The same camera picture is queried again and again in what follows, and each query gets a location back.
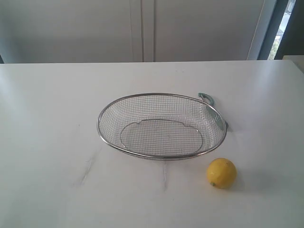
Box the oval wire mesh basket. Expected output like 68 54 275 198
97 93 228 161

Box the teal handled peeler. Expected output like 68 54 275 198
198 93 224 130

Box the dark window frame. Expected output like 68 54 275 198
257 0 304 60

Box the yellow lemon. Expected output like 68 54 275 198
206 158 237 189

